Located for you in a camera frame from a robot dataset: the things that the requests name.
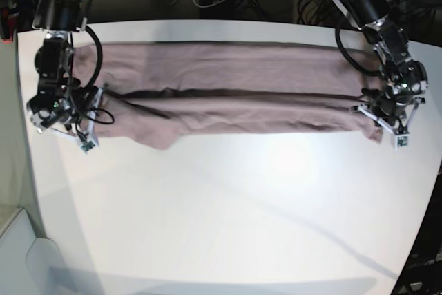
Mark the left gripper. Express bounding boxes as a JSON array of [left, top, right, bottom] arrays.
[[361, 87, 414, 133]]

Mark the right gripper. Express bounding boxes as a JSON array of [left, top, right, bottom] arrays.
[[58, 86, 115, 142]]

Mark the pink t-shirt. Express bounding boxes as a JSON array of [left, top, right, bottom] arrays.
[[95, 42, 383, 149]]

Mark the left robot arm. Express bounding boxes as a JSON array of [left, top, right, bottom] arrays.
[[332, 0, 428, 136]]

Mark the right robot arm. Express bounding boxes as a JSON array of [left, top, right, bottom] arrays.
[[26, 0, 103, 150]]

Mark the red and black clamp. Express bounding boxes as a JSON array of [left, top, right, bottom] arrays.
[[1, 7, 18, 43]]

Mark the white bin corner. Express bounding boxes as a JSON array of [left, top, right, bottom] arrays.
[[1, 209, 70, 294]]

